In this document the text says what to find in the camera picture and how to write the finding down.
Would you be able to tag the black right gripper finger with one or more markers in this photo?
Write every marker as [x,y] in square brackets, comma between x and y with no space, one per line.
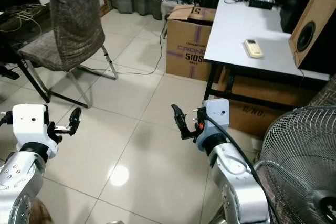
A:
[180,116]

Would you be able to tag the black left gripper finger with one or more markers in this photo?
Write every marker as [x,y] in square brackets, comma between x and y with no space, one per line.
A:
[75,118]

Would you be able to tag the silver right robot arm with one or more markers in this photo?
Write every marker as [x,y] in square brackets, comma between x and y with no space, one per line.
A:
[236,177]

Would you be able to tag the large flat cardboard box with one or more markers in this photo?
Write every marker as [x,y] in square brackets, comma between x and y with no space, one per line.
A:
[257,98]

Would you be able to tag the printed cardboard box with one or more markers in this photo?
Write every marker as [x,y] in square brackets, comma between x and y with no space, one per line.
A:
[189,45]

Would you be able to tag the brown woven fabric chair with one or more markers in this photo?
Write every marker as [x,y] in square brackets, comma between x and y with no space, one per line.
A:
[73,19]

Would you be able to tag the cream remote control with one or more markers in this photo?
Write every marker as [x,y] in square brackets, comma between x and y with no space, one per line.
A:
[253,48]

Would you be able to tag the small black electronic device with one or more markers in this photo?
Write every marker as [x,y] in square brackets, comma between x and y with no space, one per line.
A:
[262,1]

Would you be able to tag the wooden speaker box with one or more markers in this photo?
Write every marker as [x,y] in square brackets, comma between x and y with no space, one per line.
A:
[312,24]

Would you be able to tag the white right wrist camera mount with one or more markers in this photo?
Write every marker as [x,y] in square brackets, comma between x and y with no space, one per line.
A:
[218,114]

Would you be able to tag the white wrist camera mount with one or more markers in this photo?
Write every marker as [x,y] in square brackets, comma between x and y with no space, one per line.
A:
[31,121]
[218,114]

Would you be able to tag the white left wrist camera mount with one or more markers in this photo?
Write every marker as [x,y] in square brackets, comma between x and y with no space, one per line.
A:
[31,121]

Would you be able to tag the white table black frame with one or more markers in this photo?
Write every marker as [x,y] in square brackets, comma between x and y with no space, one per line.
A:
[252,24]

